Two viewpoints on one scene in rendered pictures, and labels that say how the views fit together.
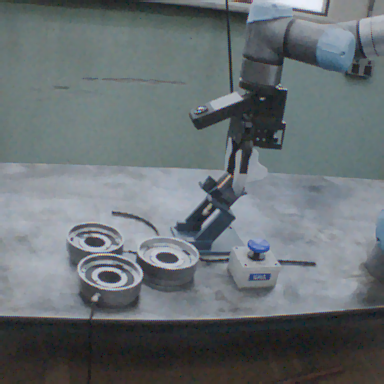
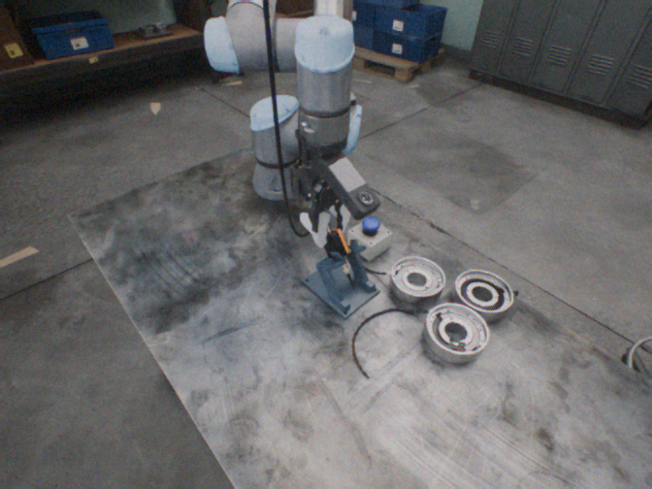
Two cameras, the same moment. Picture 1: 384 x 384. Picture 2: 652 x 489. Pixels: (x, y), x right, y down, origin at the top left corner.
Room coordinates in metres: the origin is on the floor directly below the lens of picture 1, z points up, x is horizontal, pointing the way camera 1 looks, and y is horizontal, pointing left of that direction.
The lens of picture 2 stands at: (1.22, 0.41, 1.39)
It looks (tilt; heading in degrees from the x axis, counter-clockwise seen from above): 43 degrees down; 245
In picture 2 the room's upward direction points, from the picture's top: straight up
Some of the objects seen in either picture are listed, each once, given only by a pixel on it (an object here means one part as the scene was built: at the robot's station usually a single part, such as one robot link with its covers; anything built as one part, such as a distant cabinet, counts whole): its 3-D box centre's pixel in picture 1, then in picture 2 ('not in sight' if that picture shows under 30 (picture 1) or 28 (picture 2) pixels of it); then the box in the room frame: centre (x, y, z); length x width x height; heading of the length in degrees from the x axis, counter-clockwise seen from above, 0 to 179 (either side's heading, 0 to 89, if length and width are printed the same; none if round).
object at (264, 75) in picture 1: (260, 71); (323, 122); (1.00, -0.08, 1.14); 0.08 x 0.08 x 0.05
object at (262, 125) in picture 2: not in sight; (278, 127); (0.96, -0.43, 0.97); 0.13 x 0.12 x 0.14; 153
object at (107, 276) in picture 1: (109, 281); (480, 296); (0.76, 0.12, 0.82); 0.10 x 0.10 x 0.04
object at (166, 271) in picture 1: (166, 262); (416, 281); (0.85, 0.03, 0.82); 0.10 x 0.10 x 0.04
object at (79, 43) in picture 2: not in sight; (72, 34); (1.66, -3.49, 0.56); 0.52 x 0.38 x 0.22; 14
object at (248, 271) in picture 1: (256, 266); (368, 237); (0.87, -0.12, 0.82); 0.08 x 0.07 x 0.05; 107
